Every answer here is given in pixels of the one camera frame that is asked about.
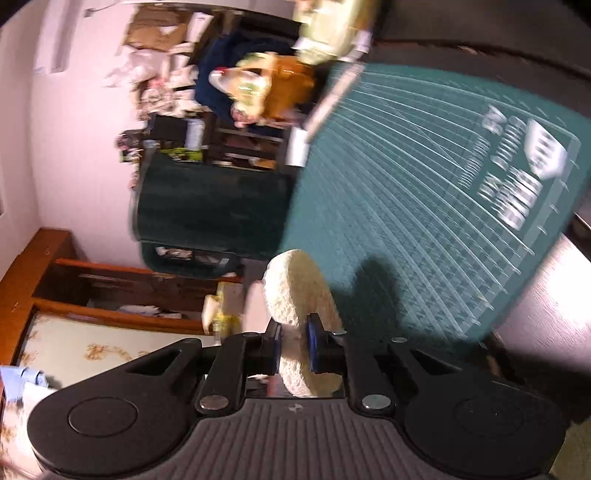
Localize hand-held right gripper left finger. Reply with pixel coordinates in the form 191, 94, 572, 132
122, 318, 283, 415

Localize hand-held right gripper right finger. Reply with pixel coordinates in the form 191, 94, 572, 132
305, 313, 463, 412

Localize white oval sponge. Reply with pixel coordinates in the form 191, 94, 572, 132
262, 249, 345, 398

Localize green patterned box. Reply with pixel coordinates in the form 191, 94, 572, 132
202, 281, 246, 336

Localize dark green pitcher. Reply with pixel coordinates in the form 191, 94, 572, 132
129, 150, 296, 281

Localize green cutting mat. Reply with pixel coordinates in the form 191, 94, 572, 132
281, 62, 583, 352

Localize white card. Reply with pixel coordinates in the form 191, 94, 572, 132
286, 127, 311, 168

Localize cluttered dark desk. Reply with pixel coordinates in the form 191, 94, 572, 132
115, 106, 219, 168

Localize white pen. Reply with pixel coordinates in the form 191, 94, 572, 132
305, 65, 366, 140

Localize orange ceramic lidded mug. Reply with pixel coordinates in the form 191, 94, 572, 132
210, 52, 320, 128

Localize white cloth pile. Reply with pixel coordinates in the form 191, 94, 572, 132
0, 364, 62, 480

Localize dark blue knitted blanket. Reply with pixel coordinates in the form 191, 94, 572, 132
194, 34, 302, 117

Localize light green container lid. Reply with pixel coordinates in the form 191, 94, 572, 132
293, 0, 385, 66

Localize brown cardboard box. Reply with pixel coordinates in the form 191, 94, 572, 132
122, 7, 191, 52

